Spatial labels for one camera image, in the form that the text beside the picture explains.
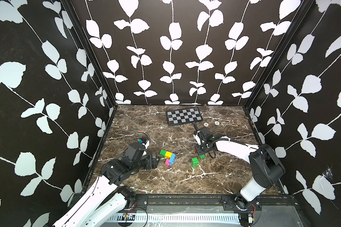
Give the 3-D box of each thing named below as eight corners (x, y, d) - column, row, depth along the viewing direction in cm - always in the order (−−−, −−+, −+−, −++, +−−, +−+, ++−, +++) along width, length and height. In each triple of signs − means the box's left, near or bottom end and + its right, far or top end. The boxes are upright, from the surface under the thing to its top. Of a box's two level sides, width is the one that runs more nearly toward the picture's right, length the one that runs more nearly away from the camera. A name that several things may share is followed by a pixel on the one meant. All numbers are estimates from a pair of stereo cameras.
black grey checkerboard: (167, 126, 109) (167, 123, 106) (165, 113, 118) (165, 110, 115) (202, 122, 113) (202, 119, 110) (197, 109, 121) (197, 106, 118)
